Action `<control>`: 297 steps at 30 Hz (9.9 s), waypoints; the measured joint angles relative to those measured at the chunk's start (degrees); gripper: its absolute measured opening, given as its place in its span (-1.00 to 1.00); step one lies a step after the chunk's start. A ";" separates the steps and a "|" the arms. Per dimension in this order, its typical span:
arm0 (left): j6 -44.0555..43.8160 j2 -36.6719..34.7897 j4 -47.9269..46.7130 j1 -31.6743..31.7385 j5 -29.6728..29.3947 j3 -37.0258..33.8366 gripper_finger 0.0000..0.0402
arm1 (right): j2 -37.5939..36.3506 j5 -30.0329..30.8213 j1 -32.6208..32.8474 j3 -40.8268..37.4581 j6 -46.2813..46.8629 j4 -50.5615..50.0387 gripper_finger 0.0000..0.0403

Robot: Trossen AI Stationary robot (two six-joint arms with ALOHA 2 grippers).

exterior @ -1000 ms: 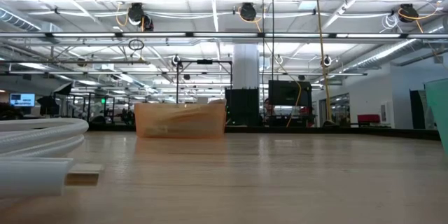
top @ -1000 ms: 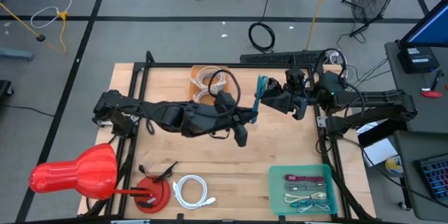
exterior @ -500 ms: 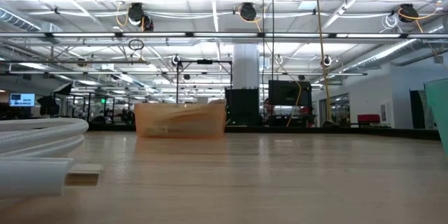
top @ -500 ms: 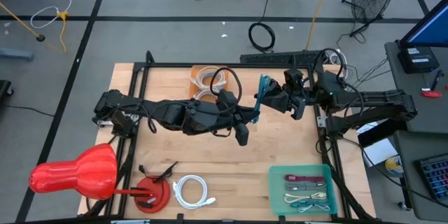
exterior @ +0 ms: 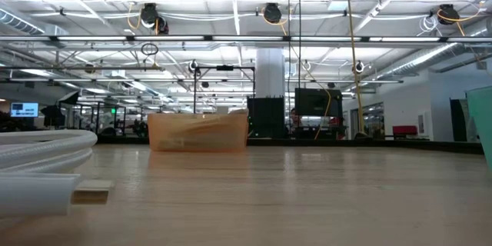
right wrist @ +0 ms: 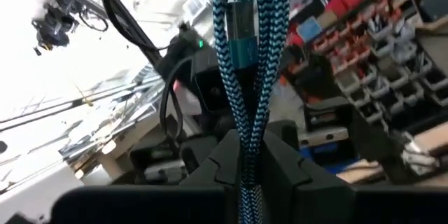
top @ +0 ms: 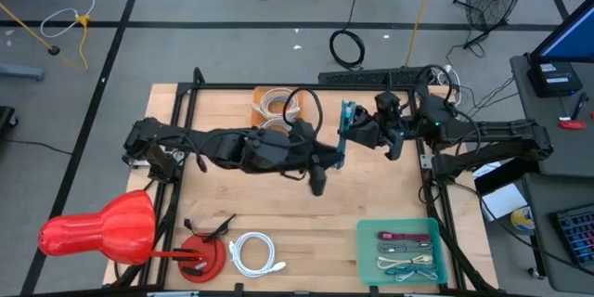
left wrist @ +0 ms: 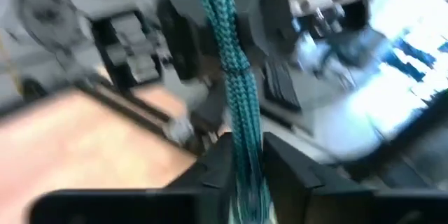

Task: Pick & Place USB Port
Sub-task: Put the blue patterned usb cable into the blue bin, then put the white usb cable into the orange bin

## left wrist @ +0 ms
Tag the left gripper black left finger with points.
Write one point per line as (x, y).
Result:
(122, 208)

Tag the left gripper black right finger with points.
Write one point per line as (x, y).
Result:
(315, 206)

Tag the black floor fan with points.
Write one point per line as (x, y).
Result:
(45, 14)

